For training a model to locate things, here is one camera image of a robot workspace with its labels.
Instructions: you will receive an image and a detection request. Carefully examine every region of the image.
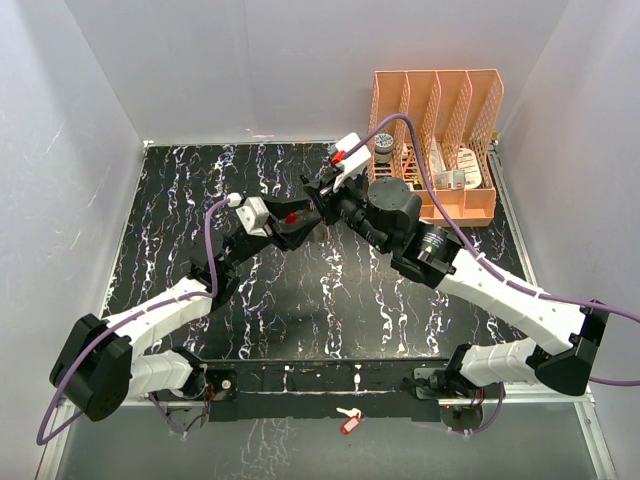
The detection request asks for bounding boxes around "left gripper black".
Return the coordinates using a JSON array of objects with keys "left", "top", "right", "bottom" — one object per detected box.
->
[{"left": 221, "top": 194, "right": 321, "bottom": 273}]

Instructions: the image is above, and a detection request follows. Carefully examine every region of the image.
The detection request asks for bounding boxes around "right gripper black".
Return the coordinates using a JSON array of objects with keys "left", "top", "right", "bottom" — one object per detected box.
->
[{"left": 305, "top": 167, "right": 393, "bottom": 256}]

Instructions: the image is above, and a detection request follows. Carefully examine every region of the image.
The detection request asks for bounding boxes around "red handled key organizer plate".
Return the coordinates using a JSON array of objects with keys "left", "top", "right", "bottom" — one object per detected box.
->
[{"left": 285, "top": 213, "right": 299, "bottom": 225}]

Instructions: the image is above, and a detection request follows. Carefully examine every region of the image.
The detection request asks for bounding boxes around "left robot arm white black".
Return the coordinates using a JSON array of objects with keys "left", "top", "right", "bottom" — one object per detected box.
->
[{"left": 50, "top": 193, "right": 322, "bottom": 421}]

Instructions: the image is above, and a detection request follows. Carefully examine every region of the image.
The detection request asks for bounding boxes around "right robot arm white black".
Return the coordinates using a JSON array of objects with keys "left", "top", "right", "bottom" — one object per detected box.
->
[{"left": 302, "top": 170, "right": 608, "bottom": 397}]

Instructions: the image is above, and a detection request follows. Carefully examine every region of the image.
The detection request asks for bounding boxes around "small jar with lid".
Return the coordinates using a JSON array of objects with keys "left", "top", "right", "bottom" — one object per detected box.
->
[{"left": 374, "top": 133, "right": 395, "bottom": 165}]

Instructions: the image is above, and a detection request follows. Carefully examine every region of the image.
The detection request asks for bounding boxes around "white labelled packet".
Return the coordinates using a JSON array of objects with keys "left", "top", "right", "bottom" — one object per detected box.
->
[{"left": 430, "top": 145, "right": 483, "bottom": 190}]

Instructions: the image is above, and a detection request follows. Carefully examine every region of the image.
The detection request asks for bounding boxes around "orange file organizer rack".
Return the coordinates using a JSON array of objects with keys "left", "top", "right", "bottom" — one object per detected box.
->
[{"left": 368, "top": 69, "right": 504, "bottom": 227}]

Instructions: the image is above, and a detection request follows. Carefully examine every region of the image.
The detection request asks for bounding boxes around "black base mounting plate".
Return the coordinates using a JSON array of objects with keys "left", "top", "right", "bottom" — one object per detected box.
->
[{"left": 202, "top": 359, "right": 506, "bottom": 424}]

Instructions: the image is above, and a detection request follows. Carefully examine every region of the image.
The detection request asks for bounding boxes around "red tag with key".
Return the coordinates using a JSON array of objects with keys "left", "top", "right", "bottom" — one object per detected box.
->
[{"left": 336, "top": 407, "right": 362, "bottom": 435}]

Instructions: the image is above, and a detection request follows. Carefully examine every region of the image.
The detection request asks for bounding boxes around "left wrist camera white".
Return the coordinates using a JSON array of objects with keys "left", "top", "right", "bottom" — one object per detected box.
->
[{"left": 227, "top": 193, "right": 270, "bottom": 238}]

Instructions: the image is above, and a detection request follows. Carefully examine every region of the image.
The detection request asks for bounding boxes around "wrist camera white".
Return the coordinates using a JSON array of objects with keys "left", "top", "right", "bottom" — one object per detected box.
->
[
  {"left": 331, "top": 132, "right": 371, "bottom": 193},
  {"left": 227, "top": 193, "right": 270, "bottom": 238}
]

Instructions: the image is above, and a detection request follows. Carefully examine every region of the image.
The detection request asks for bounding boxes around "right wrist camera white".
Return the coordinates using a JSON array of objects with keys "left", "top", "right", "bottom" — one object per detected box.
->
[{"left": 331, "top": 132, "right": 371, "bottom": 193}]

